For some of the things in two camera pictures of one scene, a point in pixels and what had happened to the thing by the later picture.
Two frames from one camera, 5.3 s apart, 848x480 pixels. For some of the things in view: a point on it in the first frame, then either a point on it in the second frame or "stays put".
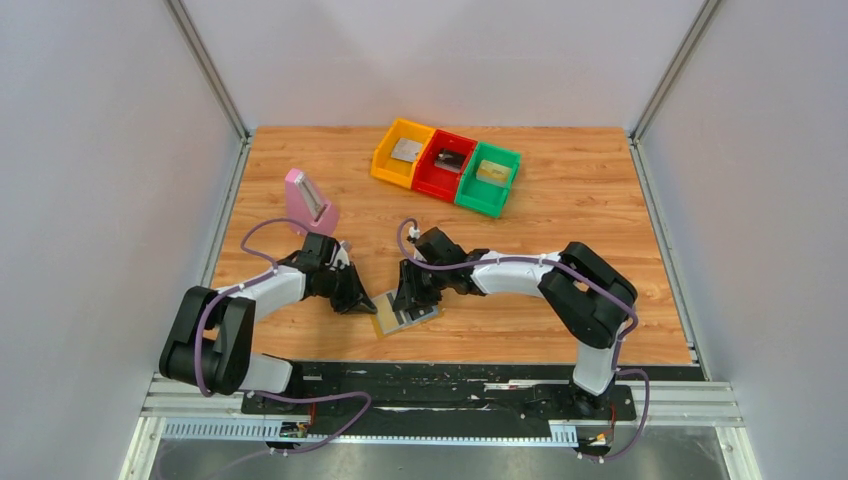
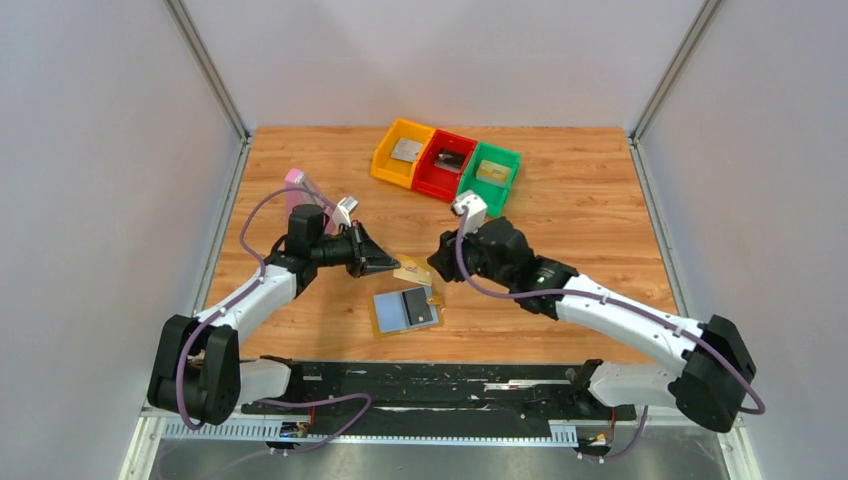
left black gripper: (342, 285) -> (359, 249)
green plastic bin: (482, 195) stays put
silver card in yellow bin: (406, 149) stays put
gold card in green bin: (494, 173) stays put
